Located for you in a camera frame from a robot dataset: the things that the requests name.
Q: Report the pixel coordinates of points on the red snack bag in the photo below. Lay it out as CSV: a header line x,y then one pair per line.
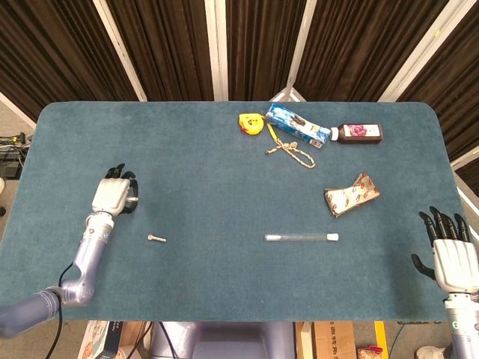
x,y
368,352

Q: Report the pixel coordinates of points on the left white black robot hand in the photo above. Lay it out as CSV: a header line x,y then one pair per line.
x,y
110,194

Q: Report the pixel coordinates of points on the white stand foot bracket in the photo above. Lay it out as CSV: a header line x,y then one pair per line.
x,y
288,93

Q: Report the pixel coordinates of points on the teal felt table cover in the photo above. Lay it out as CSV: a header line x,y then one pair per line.
x,y
224,209

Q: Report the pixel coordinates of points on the glass test tube white cap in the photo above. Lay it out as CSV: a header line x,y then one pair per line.
x,y
299,237

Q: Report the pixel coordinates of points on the brown cardboard box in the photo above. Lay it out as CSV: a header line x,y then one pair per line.
x,y
333,340

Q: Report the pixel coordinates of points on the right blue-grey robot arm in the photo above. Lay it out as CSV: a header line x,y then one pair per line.
x,y
464,325

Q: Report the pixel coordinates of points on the white frame post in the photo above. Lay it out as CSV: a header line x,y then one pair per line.
x,y
217,48
419,48
301,45
16,110
119,52
466,157

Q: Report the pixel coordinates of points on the blue-grey robot torso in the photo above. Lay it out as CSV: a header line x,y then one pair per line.
x,y
224,340

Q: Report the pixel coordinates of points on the blue toothpaste carton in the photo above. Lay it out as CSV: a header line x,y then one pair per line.
x,y
295,127

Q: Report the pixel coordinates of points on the colourful printed box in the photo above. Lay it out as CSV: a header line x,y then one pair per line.
x,y
99,340

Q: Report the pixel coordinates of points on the dark bottle white cap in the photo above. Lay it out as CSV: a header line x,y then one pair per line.
x,y
359,133

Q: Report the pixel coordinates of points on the yellow tape measure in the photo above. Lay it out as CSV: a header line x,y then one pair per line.
x,y
251,123

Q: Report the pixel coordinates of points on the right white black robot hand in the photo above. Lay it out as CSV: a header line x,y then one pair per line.
x,y
456,261

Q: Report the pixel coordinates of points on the crumpled gold red wrapper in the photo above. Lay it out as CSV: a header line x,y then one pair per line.
x,y
351,198

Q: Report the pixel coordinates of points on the black floor device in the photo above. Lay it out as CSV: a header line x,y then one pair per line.
x,y
9,166

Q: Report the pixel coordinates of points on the brown curtain panel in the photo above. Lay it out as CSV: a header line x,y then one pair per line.
x,y
168,48
460,75
258,48
56,56
355,48

